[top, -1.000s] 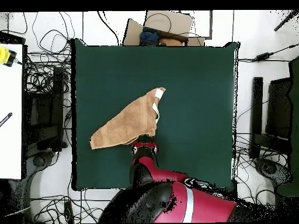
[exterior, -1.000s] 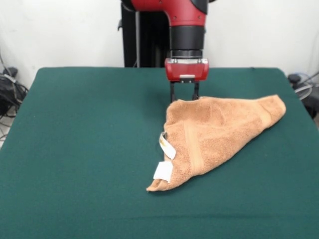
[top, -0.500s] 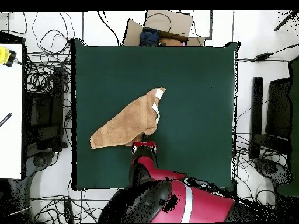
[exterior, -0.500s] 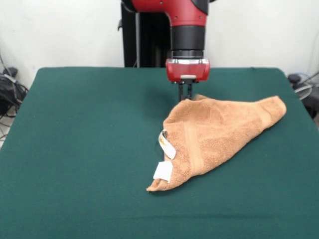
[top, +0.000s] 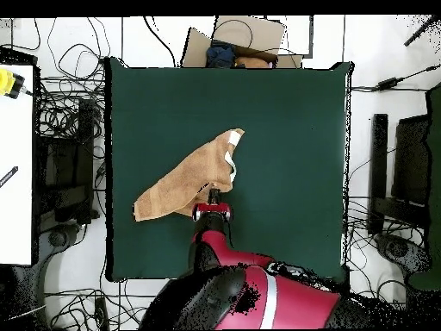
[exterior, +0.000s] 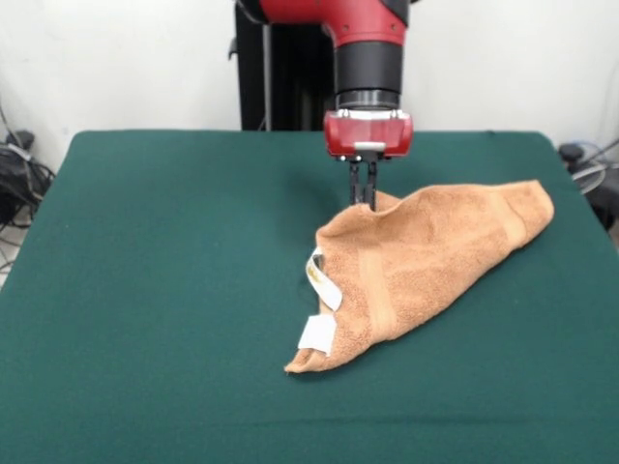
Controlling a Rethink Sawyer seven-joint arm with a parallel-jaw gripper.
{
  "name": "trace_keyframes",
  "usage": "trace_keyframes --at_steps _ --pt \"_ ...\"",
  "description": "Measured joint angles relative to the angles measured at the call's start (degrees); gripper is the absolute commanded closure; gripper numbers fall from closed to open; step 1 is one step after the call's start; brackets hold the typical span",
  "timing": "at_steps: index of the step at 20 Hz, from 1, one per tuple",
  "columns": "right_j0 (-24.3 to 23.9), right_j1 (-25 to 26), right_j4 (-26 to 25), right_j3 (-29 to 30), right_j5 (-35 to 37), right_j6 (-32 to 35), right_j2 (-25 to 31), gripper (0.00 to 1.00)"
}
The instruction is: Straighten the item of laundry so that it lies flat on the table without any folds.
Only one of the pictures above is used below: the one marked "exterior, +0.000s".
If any tangle of black cables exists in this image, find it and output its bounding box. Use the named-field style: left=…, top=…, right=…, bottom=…
left=0, top=144, right=57, bottom=233
left=570, top=139, right=619, bottom=233

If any dark green table cloth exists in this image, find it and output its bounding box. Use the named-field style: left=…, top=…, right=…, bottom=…
left=0, top=129, right=619, bottom=464

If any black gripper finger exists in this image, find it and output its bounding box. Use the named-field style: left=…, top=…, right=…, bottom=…
left=363, top=159, right=379, bottom=213
left=347, top=159, right=364, bottom=207

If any tan terry towel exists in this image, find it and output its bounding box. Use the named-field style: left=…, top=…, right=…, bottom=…
left=283, top=179, right=556, bottom=376

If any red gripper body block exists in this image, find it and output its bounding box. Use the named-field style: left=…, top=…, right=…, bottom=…
left=322, top=109, right=415, bottom=161

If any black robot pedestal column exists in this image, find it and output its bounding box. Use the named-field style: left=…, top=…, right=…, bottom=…
left=227, top=0, right=339, bottom=131

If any black pedestal caster foot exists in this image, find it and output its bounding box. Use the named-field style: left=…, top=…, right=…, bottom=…
left=558, top=143, right=587, bottom=163
left=5, top=130, right=36, bottom=149

